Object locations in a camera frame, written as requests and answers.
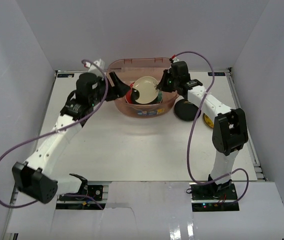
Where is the red and teal floral plate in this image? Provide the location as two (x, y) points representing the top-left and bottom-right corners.
(124, 82), (163, 105)

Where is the black plate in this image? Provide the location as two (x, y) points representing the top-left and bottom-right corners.
(173, 99), (199, 122)
(125, 88), (140, 105)

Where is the cream floral plate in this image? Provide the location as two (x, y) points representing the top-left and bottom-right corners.
(132, 76), (159, 104)

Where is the yellow patterned plate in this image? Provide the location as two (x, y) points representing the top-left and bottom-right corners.
(202, 113), (214, 129)

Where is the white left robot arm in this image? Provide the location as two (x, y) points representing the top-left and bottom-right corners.
(12, 72), (131, 204)

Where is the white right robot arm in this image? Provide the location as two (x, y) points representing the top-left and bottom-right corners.
(157, 58), (249, 200)

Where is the transparent pink plastic bin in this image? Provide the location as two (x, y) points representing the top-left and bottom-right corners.
(107, 57), (179, 119)

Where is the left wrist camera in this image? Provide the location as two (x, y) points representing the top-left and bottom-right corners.
(83, 59), (105, 75)

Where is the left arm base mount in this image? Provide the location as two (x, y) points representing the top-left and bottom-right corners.
(55, 184), (108, 211)

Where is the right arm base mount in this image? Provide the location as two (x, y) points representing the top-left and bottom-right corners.
(185, 183), (240, 213)

